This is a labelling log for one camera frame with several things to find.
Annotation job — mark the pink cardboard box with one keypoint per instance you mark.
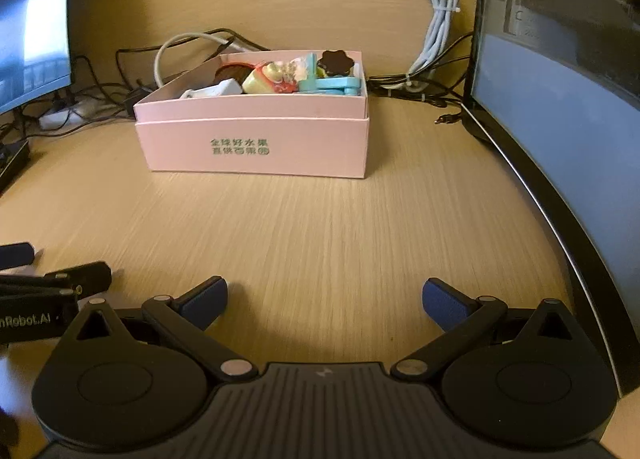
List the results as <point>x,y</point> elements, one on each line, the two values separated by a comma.
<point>250,144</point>

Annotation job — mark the black audio jack plug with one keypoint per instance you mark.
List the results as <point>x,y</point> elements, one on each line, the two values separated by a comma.
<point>447,119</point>

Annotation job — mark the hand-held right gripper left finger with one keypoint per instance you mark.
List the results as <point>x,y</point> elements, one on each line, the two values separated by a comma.
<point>205,304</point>

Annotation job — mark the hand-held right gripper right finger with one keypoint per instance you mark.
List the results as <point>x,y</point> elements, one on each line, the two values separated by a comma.
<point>442,304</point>

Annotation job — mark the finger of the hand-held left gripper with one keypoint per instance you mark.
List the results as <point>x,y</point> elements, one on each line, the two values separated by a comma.
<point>85,276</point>
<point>17,255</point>

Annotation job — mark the white charger plug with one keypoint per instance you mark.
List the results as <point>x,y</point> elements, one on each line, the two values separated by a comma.
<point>215,88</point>

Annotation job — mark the black keyboard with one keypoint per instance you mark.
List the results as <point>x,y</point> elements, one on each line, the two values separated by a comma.
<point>12,161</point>

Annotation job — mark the cream round cake toy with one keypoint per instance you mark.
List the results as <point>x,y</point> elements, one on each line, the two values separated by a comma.
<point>260,81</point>

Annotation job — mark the right computer monitor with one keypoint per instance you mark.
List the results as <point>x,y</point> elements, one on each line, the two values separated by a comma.
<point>565,114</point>

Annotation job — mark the light blue plastic clip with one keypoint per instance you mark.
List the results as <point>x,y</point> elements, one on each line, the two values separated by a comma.
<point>330,85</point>

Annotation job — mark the white power strip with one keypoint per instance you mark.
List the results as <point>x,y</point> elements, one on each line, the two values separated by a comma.
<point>65,115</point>

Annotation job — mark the computer monitor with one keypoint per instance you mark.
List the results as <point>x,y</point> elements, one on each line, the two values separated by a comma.
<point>565,114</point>
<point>30,29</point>

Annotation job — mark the brown flower cookie toy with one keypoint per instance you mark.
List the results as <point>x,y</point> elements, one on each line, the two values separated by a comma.
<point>336,64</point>

